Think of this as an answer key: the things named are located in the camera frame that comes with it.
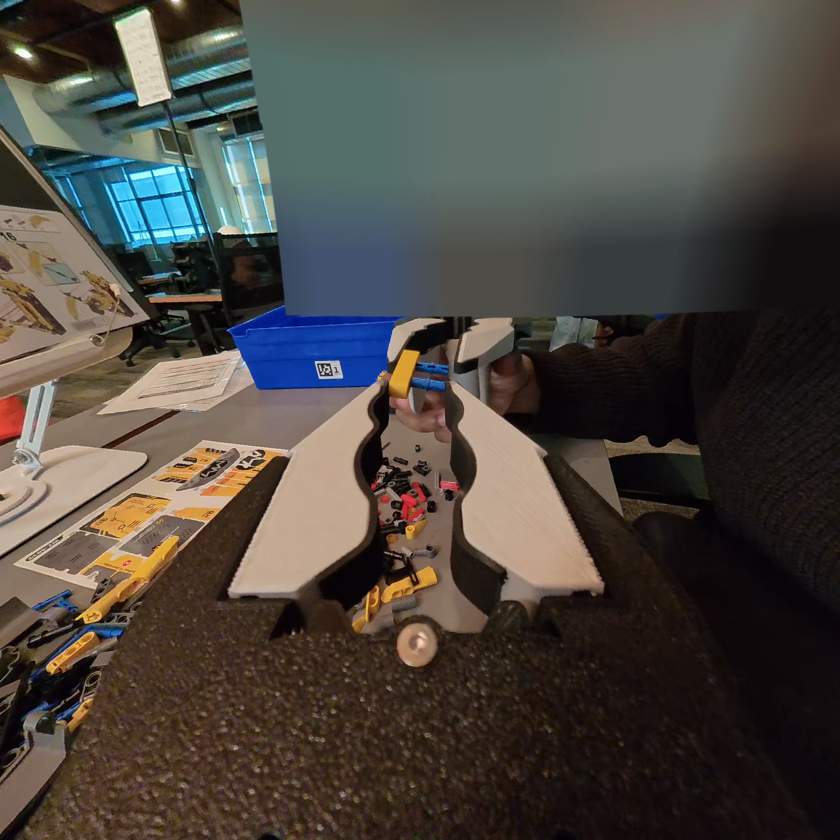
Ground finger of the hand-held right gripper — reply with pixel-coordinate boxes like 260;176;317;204
451;318;517;418
386;317;448;367

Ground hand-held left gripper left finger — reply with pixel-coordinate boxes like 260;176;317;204
227;381;391;610

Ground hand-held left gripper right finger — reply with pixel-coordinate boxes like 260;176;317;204
444;387;605;616

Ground yellow thin holed beam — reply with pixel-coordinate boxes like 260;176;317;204
390;350;421;399

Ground person's right forearm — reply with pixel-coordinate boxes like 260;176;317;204
525;314;716;450

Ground person's right hand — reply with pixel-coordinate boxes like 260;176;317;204
394;352;542;443

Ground blue plastic bin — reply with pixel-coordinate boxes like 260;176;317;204
227;307;406;390

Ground black mesh office chair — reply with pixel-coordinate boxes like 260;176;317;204
211;231;284;329

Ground yellow grey sticker sheet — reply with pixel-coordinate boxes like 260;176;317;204
14;440;290;592

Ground pile of toy building pieces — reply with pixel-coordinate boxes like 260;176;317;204
0;441;460;821

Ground white paper sheets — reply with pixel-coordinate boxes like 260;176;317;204
97;351;245;414

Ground wooden office desk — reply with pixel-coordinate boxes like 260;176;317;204
146;292;225;355

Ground white book stand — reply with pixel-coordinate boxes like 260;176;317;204
0;125;160;559

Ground red object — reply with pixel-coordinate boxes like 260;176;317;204
0;395;30;445

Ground building instruction booklet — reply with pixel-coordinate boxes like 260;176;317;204
0;205;151;366

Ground white printed board on pole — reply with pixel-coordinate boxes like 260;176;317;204
113;8;221;355

